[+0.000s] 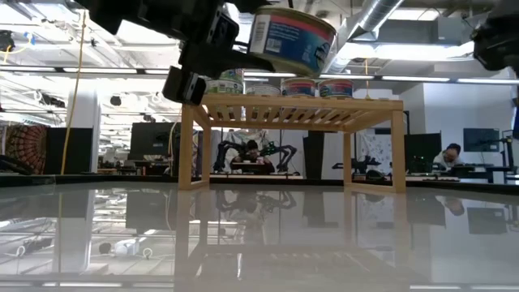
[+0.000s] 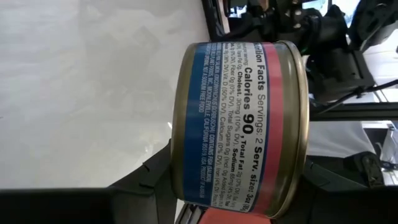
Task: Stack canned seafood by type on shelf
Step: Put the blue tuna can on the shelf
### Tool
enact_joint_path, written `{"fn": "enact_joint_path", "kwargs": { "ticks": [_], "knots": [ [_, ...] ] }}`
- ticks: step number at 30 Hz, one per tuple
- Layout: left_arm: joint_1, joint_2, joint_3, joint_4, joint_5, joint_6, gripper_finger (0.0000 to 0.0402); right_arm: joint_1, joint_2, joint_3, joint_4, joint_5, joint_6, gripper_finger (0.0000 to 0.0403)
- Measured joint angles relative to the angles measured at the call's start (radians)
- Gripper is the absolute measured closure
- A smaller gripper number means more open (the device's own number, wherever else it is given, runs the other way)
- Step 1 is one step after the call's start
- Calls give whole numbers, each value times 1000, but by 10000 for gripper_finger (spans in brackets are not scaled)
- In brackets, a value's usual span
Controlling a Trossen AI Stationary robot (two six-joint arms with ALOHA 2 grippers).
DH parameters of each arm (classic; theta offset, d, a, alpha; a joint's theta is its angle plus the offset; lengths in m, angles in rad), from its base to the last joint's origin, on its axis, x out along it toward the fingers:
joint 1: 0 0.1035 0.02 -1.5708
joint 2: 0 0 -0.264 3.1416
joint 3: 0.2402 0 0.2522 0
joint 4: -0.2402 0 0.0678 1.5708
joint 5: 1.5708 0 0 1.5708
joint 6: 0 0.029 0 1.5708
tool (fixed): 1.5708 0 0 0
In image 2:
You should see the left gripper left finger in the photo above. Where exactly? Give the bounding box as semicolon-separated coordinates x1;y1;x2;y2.
108;141;178;224

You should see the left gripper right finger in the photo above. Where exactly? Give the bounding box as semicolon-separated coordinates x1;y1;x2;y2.
273;158;369;224

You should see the blue label pink salmon can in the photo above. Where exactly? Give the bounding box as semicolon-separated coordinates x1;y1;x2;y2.
170;40;310;219

